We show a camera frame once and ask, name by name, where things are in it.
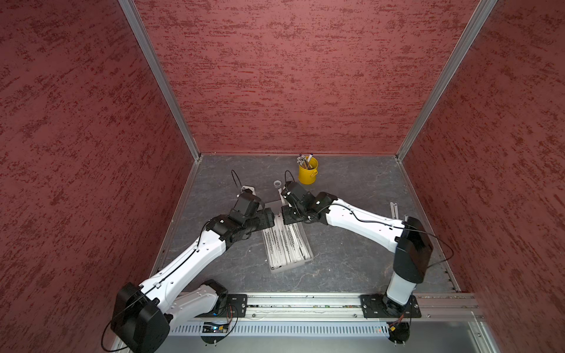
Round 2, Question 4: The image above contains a white plastic clip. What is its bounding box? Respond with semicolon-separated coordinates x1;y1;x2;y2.
241;185;256;195

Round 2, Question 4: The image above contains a yellow metal cup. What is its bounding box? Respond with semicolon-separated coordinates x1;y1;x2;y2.
299;157;319;185

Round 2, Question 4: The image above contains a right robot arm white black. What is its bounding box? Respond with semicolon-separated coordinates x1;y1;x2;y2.
280;182;433;307

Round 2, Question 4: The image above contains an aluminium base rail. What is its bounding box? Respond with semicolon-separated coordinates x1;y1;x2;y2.
123;290;484;322

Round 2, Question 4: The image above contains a left aluminium corner post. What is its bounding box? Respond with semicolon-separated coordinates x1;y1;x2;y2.
119;0;201;163

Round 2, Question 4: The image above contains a right aluminium corner post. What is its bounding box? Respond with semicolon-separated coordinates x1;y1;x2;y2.
396;0;497;164

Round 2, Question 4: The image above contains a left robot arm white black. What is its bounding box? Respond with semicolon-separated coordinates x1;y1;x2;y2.
106;190;275;352

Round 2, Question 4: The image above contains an aluminium corner post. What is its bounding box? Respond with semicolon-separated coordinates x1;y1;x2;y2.
119;0;201;163
396;0;497;164

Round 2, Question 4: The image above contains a translucent plastic storage box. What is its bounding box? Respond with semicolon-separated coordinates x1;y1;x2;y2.
263;201;314;274

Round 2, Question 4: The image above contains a perforated cable duct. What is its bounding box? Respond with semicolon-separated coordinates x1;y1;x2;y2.
169;321;391;338

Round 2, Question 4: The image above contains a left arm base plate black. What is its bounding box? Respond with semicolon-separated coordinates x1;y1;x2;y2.
201;294;248;318

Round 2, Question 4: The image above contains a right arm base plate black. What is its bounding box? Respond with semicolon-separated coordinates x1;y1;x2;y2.
359;294;422;320

